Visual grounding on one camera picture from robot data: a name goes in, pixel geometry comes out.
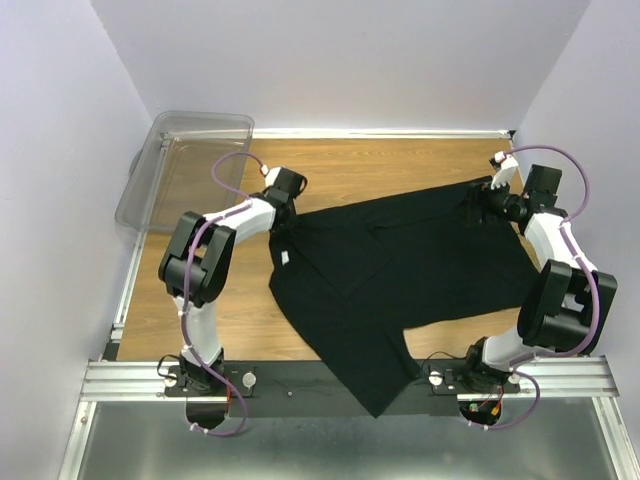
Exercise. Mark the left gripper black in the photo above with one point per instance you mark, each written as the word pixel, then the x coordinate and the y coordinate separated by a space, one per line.
pixel 291 222

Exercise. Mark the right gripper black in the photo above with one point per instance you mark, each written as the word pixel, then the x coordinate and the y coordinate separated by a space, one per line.
pixel 485 195

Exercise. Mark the black t shirt blue logo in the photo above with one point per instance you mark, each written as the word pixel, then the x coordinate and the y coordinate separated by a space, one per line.
pixel 352 279

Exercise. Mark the clear plastic bin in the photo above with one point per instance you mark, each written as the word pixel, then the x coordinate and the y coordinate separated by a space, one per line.
pixel 200 156

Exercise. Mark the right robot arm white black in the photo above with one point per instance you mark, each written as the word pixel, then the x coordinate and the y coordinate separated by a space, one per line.
pixel 566 310

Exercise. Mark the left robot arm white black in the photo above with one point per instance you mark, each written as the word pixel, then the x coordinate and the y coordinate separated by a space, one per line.
pixel 195 268

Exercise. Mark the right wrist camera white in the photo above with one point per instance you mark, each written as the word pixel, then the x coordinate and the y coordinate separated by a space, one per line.
pixel 505 166

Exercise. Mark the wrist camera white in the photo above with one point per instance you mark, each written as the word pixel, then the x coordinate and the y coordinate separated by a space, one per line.
pixel 270 175
pixel 505 166

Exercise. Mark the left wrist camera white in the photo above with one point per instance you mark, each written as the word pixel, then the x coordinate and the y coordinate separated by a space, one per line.
pixel 270 175

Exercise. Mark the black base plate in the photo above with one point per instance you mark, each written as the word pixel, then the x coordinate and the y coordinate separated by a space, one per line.
pixel 296 389

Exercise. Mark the aluminium frame rail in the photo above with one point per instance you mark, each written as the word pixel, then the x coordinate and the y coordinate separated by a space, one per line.
pixel 107 379

